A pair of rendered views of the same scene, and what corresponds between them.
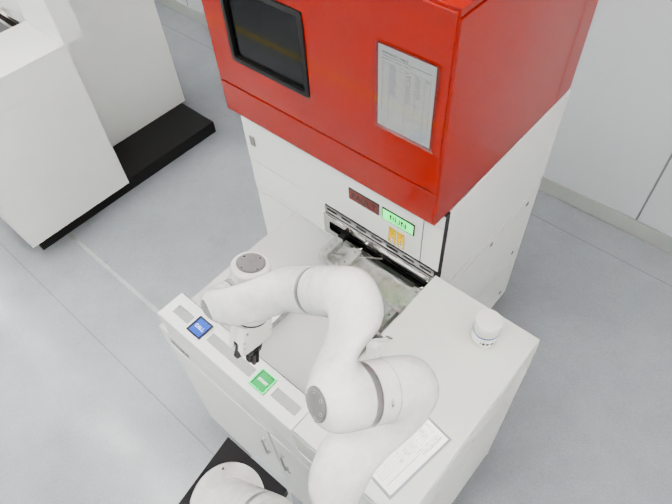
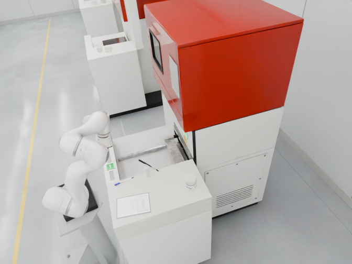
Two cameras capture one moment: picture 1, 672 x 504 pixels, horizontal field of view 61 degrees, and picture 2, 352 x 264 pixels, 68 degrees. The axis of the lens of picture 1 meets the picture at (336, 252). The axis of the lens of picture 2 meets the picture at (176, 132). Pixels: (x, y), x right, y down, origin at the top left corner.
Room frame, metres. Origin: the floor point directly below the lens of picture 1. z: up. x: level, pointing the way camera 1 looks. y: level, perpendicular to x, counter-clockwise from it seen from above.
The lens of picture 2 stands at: (-0.18, -0.87, 2.36)
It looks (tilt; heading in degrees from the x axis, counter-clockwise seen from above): 41 degrees down; 31
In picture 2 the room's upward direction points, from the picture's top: 6 degrees counter-clockwise
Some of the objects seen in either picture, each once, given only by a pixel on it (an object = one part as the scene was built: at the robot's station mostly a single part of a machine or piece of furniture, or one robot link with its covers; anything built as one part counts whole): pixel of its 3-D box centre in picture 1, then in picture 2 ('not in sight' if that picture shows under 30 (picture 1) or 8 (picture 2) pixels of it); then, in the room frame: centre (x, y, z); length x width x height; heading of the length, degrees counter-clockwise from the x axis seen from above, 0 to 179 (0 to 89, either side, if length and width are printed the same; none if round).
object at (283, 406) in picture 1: (236, 366); (110, 161); (0.77, 0.31, 0.89); 0.55 x 0.09 x 0.14; 45
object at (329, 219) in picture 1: (375, 252); (182, 145); (1.14, -0.13, 0.89); 0.44 x 0.02 x 0.10; 45
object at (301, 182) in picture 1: (335, 198); (176, 119); (1.27, -0.01, 1.02); 0.82 x 0.03 x 0.40; 45
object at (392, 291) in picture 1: (368, 277); (175, 153); (1.06, -0.10, 0.87); 0.36 x 0.08 x 0.03; 45
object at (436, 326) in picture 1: (420, 394); (158, 196); (0.64, -0.20, 0.89); 0.62 x 0.35 x 0.14; 135
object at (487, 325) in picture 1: (486, 329); (190, 181); (0.76, -0.38, 1.01); 0.07 x 0.07 x 0.10
